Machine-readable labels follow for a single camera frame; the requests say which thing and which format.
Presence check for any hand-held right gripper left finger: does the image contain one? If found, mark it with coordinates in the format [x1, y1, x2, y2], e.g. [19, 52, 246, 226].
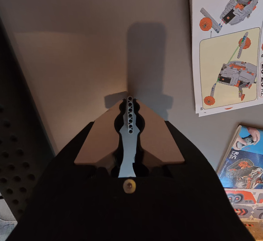
[74, 99, 126, 177]

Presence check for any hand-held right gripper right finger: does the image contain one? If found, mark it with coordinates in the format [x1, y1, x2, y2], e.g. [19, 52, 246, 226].
[132, 99, 185, 177]

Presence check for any grey perforated toy beam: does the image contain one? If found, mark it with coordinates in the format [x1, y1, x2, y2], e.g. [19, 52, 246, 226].
[127, 96, 134, 134]

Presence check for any grey desk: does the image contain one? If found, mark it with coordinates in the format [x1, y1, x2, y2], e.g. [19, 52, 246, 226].
[0, 0, 263, 178]

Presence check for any robot kit box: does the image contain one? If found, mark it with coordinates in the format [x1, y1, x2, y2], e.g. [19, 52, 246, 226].
[217, 125, 263, 189]

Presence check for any black perforated panel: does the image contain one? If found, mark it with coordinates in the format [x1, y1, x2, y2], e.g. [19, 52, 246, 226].
[0, 16, 56, 222]

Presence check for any grey orange printed sheet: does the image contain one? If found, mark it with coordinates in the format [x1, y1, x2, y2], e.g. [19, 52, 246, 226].
[224, 188, 263, 223]

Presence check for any building instruction booklet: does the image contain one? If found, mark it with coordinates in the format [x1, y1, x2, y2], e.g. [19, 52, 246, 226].
[187, 0, 263, 117]

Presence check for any brown cardboard piece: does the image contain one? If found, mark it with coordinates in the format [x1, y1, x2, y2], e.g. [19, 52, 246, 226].
[241, 217, 263, 241]

